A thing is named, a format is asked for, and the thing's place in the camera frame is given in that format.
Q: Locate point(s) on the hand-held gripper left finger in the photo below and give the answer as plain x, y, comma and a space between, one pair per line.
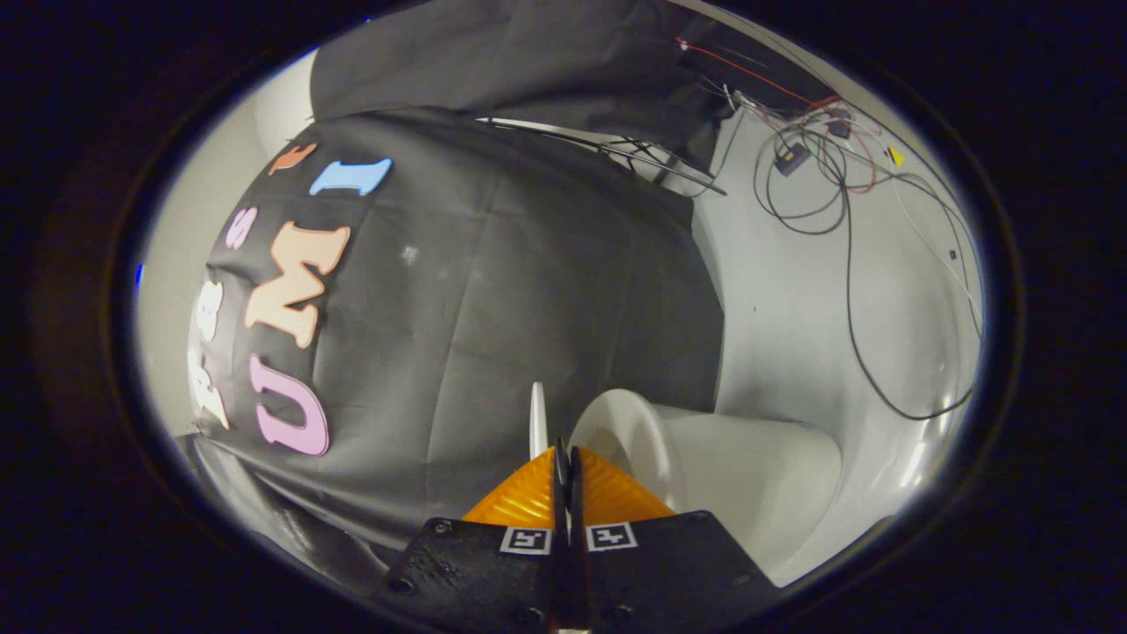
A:
475, 572

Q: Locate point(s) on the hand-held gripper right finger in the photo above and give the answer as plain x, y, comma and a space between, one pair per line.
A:
669, 572

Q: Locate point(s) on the white toilet lid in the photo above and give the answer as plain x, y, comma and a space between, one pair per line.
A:
538, 423

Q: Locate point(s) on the white toilet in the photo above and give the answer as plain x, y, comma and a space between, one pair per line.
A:
748, 475

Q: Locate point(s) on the black backdrop cloth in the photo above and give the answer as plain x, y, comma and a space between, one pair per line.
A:
528, 308

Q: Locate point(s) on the black tripod stand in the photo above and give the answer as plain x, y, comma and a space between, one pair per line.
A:
616, 151

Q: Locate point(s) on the small black adapter box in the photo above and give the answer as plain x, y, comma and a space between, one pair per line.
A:
791, 159

